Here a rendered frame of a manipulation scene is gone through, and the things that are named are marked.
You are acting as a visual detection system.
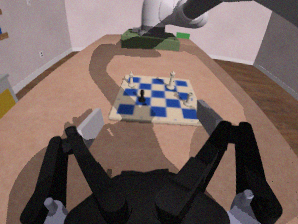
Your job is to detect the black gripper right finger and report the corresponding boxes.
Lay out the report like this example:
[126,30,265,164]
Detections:
[155,99,283,224]

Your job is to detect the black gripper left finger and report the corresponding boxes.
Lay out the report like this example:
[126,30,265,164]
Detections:
[20,108,128,224]

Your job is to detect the blue and cream chessboard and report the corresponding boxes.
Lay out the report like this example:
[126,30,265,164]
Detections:
[109,75,202,126]

